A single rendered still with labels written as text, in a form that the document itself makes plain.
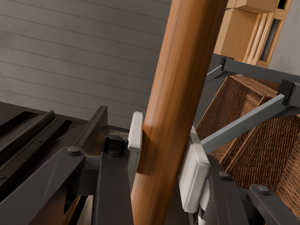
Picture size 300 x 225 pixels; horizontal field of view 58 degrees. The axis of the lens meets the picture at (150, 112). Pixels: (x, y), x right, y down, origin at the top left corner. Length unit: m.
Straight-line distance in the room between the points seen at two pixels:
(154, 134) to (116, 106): 3.70
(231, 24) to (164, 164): 3.15
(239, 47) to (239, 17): 0.33
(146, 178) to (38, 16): 3.86
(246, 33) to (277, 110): 2.80
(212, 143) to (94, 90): 3.38
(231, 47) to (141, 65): 1.21
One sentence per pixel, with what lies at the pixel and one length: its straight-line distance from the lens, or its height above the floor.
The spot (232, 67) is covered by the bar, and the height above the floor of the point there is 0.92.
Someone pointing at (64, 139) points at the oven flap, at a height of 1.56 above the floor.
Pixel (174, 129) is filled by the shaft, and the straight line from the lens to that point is 0.16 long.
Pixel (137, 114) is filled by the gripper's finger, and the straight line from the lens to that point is 0.19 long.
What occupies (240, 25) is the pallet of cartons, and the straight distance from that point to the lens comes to 3.31.
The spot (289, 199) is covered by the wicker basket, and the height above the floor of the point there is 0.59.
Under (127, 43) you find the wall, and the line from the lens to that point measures 3.72.
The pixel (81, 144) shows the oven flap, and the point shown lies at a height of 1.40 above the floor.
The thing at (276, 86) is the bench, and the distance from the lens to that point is 1.45.
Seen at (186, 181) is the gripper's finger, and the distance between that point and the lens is 0.16.
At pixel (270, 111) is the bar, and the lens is 0.56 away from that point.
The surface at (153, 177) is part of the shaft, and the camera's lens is 0.17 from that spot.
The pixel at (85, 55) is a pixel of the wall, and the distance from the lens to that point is 3.82.
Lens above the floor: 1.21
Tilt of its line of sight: 3 degrees down
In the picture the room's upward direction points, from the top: 78 degrees counter-clockwise
